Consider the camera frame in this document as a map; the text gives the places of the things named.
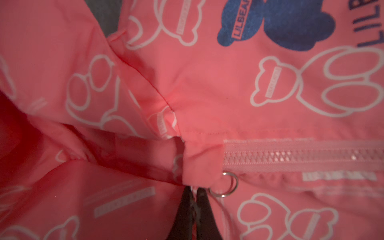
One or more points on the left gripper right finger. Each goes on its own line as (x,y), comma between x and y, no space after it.
(205,220)

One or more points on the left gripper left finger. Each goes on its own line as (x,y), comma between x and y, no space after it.
(182,228)

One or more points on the pink patterned kids jacket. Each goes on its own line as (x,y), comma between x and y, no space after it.
(109,109)

